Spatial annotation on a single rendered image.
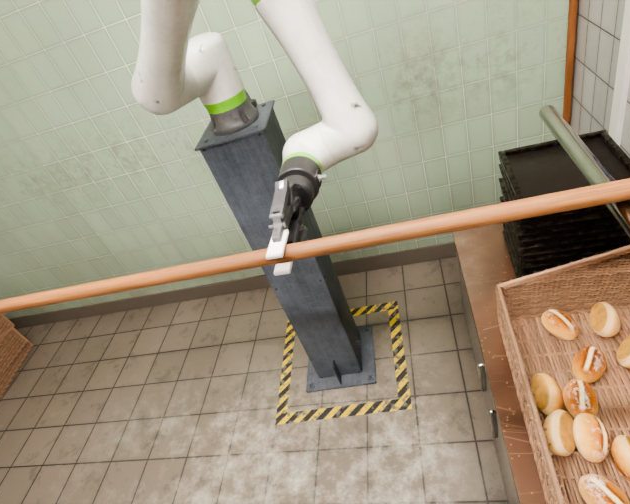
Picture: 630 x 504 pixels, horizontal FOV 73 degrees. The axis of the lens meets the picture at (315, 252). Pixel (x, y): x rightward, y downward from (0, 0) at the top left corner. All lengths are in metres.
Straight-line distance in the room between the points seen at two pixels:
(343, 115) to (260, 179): 0.46
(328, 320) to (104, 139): 1.35
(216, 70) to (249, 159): 0.25
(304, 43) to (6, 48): 1.61
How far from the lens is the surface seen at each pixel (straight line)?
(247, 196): 1.36
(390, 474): 1.78
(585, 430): 1.11
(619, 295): 1.35
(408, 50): 1.85
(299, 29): 0.94
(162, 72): 1.09
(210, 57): 1.24
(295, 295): 1.62
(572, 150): 0.88
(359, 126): 0.95
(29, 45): 2.27
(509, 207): 0.70
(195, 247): 2.50
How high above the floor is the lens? 1.62
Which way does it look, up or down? 37 degrees down
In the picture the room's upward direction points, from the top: 22 degrees counter-clockwise
